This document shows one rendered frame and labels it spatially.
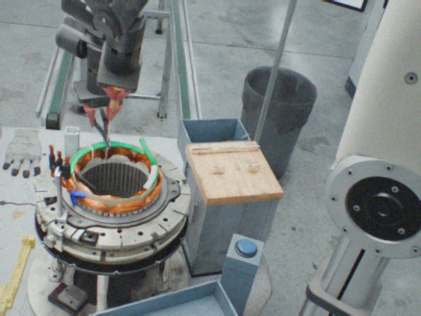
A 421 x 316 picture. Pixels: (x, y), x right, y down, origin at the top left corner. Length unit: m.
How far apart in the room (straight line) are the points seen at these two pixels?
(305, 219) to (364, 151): 2.16
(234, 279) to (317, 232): 1.64
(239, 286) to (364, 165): 0.57
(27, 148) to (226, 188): 0.73
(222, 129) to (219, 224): 0.32
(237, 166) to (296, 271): 1.33
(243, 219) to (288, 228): 1.46
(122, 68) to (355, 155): 0.40
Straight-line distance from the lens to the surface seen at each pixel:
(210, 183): 1.19
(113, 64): 0.85
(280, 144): 2.74
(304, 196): 2.92
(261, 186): 1.22
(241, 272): 1.12
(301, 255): 2.60
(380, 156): 0.64
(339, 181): 0.68
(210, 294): 1.03
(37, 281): 1.32
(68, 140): 1.11
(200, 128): 1.41
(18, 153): 1.67
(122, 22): 0.73
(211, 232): 1.25
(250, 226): 1.28
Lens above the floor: 1.84
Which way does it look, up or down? 38 degrees down
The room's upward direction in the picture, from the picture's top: 12 degrees clockwise
